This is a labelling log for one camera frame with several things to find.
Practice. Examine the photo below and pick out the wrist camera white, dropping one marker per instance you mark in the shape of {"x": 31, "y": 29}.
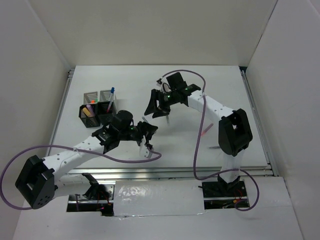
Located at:
{"x": 144, "y": 151}
{"x": 163, "y": 86}

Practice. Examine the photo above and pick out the red pen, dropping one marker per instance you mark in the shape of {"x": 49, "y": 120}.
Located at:
{"x": 109, "y": 106}

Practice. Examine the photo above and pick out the black container front right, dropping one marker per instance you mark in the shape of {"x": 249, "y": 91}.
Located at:
{"x": 102, "y": 114}

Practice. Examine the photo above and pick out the black container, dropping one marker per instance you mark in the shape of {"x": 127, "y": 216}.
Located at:
{"x": 89, "y": 118}
{"x": 102, "y": 114}

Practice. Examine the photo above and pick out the white container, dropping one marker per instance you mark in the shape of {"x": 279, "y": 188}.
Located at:
{"x": 105, "y": 94}
{"x": 89, "y": 96}

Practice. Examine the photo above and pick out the black container front left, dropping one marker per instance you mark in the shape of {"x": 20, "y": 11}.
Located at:
{"x": 89, "y": 118}

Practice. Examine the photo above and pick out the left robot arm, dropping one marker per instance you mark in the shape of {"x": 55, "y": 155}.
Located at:
{"x": 44, "y": 179}

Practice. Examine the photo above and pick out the pink orange pen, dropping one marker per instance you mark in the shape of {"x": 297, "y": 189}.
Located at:
{"x": 204, "y": 131}

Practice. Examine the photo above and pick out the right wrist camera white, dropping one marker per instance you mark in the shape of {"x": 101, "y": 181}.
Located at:
{"x": 163, "y": 86}

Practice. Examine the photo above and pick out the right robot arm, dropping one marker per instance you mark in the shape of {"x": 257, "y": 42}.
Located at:
{"x": 233, "y": 127}

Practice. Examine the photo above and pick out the purple pink highlighter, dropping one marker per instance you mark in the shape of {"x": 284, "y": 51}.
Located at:
{"x": 90, "y": 109}

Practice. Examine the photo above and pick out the white container back right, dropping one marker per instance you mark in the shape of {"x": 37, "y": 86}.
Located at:
{"x": 105, "y": 94}

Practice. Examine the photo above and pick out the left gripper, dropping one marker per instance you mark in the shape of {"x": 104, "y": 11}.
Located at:
{"x": 147, "y": 130}

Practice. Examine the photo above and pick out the aluminium rail frame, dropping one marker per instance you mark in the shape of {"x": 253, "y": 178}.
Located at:
{"x": 176, "y": 141}

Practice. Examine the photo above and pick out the white container back left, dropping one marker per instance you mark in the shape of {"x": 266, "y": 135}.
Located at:
{"x": 89, "y": 96}

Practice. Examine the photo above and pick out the white cover sheet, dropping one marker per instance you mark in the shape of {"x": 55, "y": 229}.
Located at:
{"x": 158, "y": 198}

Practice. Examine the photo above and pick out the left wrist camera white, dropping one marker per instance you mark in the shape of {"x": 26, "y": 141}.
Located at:
{"x": 144, "y": 151}

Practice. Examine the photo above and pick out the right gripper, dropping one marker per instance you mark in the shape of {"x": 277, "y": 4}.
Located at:
{"x": 163, "y": 110}

